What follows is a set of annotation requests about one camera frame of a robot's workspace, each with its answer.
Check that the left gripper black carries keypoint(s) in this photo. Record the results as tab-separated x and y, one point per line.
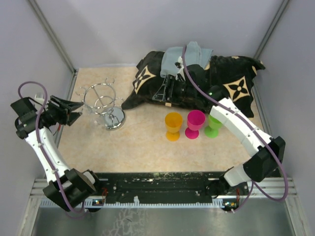
64	109

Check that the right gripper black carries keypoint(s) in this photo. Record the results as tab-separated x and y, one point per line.
160	95

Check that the clear wine glass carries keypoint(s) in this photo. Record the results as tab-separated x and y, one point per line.
91	117

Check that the orange wine glass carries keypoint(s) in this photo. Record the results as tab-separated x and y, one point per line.
173	124

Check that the pink wine glass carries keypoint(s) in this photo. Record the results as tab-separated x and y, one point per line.
195	121

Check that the green wine glass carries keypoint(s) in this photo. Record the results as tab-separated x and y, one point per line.
212	130

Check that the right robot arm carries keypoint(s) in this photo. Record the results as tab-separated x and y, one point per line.
266	153

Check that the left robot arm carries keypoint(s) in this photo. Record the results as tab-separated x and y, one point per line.
67	187

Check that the light blue folded towel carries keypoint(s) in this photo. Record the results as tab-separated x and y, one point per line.
194	54

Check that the black patterned blanket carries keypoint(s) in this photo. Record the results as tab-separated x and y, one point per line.
233	74

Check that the chrome wire glass rack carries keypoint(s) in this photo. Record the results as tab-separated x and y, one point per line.
102	99

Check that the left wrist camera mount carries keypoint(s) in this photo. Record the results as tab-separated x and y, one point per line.
40	98

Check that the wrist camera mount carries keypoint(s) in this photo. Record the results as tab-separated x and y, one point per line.
179	64
40	98

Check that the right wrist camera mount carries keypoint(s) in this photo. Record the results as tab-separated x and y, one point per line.
179	64

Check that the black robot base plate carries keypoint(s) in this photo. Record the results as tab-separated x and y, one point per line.
165	187

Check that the grey slotted cable duct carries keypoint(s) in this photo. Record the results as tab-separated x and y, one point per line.
95	203

